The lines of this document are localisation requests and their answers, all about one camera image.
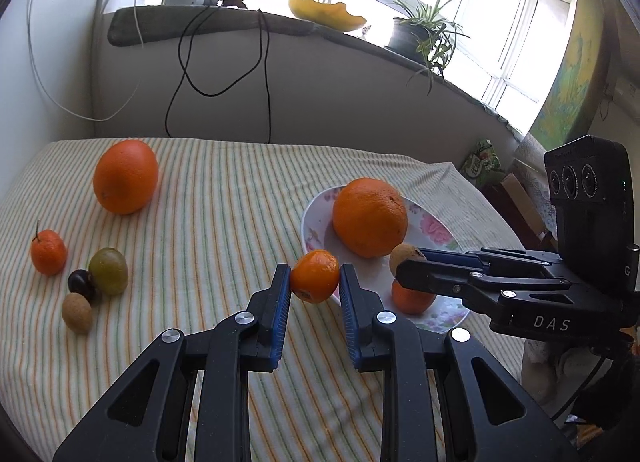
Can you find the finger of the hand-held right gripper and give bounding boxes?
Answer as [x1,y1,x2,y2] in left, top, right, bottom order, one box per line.
[394,258,576,304]
[424,246,563,277]

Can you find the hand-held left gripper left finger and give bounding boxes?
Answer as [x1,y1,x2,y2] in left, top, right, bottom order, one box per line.
[52,263,292,462]

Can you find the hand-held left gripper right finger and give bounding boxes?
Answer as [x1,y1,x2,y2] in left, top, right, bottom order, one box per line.
[339,264,581,462]

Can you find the brown longan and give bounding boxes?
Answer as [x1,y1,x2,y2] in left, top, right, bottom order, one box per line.
[389,243,427,273]

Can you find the floral white plate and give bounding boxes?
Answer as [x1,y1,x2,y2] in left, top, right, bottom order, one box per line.
[300,185,473,334]

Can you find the large orange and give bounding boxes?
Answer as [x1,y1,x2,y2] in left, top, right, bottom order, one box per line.
[93,139,160,216]
[332,177,409,259]

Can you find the open cardboard box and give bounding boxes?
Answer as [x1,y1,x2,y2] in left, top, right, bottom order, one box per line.
[482,172,556,248]

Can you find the green printed bag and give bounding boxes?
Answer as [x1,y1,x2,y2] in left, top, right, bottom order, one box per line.
[460,139,503,188]

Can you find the striped tablecloth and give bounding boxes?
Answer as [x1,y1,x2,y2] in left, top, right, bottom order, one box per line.
[0,137,531,462]

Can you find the green plum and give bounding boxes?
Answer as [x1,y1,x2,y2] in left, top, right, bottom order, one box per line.
[88,248,129,297]

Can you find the dark purple plum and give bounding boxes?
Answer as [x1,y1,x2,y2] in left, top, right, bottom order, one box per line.
[67,269,97,302]

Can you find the brown kiwi fruit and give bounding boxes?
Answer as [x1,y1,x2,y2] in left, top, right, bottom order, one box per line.
[62,292,94,335]

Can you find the small tangerine with stem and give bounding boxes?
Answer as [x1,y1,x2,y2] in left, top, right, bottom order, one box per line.
[30,220,68,276]

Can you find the potted spider plant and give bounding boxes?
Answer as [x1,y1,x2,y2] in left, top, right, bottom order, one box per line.
[372,0,471,95]

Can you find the yellow scalloped bowl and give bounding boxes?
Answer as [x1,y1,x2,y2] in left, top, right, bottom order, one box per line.
[288,0,367,33]

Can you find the grey windowsill cover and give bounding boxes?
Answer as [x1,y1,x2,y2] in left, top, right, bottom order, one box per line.
[107,4,531,138]

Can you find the wall poster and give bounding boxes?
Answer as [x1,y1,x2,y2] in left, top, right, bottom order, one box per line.
[527,0,613,153]

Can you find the long black cable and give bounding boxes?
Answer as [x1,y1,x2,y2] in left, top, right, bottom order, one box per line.
[257,9,273,144]

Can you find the white window frame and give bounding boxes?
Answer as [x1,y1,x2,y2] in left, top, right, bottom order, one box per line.
[170,0,573,135]

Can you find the long white cable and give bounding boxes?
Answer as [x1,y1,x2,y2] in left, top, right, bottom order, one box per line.
[25,0,143,123]

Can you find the looped black cable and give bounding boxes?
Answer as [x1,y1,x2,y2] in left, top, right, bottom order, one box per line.
[166,4,265,138]

